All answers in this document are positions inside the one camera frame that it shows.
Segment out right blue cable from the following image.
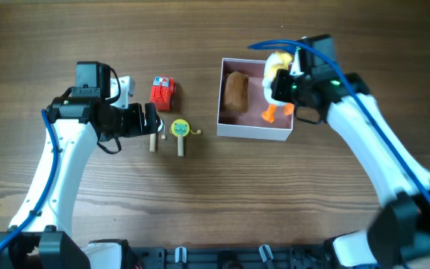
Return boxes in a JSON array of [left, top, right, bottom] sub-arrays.
[[247, 39, 430, 247]]

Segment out yellow cat rattle drum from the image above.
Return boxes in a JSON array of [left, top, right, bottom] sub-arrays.
[[169, 119, 202, 157]]

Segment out white wooden rattle drum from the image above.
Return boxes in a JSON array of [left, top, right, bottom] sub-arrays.
[[149, 122, 166, 152]]

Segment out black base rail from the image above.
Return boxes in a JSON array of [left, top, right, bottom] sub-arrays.
[[84, 238, 387, 269]]

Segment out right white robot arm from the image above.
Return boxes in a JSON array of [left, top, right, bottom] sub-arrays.
[[263, 68, 430, 268]]

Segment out red toy fire truck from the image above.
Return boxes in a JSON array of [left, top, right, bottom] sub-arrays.
[[149, 76, 176, 111]]

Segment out left blue cable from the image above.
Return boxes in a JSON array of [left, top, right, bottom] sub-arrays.
[[0, 108, 60, 269]]

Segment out white plush duck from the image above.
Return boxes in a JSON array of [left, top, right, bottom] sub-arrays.
[[261, 52, 295, 123]]

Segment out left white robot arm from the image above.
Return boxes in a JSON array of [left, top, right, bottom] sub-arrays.
[[0, 97, 160, 268]]

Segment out blue cable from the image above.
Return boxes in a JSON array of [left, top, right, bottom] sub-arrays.
[[247, 39, 430, 247], [0, 108, 60, 269]]

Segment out pink white open box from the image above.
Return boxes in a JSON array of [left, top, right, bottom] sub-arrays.
[[216, 58, 293, 141]]

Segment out brown plush toy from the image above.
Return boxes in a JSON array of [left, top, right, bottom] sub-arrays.
[[222, 71, 249, 113]]

